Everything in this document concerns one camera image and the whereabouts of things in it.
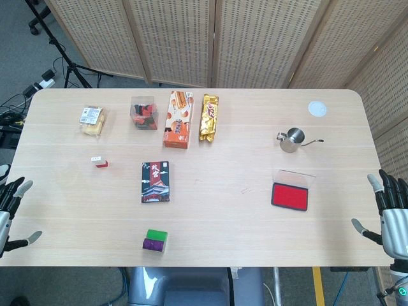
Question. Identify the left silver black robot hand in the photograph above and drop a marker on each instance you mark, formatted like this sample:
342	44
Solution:
5	228

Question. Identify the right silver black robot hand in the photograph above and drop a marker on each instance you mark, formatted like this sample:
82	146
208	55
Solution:
395	229

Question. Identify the small red white stamp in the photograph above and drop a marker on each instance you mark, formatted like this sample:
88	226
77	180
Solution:
101	163

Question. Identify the white and black shoe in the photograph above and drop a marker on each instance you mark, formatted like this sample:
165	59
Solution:
4	172

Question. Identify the red ink pad clear lid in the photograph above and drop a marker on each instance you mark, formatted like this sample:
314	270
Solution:
290	196

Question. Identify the white table leg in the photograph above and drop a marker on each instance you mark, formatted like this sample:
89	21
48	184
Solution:
276	283

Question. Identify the steel long-spout pitcher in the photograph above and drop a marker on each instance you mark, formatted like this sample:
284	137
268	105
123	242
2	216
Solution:
291	141

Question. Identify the wrapped yellow cake packet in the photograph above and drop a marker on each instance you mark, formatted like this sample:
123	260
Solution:
92	121

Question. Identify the white round table grommet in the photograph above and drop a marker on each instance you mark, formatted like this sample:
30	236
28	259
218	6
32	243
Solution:
317	109

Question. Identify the white power strip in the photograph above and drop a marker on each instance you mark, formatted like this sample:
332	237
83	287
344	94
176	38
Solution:
44	84

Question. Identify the purple studded toy block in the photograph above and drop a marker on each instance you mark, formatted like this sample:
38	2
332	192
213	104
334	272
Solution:
153	244

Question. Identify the black palace print card box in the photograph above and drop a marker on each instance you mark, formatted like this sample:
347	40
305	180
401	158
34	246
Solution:
155	185

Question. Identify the black tripod stand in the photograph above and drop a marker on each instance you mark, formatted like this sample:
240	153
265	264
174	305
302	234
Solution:
70	67

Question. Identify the clear box orange black pieces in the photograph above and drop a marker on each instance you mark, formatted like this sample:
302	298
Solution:
144	114

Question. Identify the grey robot torso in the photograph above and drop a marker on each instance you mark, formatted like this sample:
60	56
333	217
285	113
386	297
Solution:
191	287

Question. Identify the orange biscuit box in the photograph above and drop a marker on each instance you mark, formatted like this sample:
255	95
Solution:
178	124

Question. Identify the black chair caster base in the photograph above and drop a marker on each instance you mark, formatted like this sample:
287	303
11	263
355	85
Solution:
33	24

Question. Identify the gold foil snack packet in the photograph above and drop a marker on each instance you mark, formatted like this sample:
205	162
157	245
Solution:
208	118

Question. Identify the wooden woven folding screen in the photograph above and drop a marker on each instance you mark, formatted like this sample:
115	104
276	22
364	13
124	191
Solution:
178	41

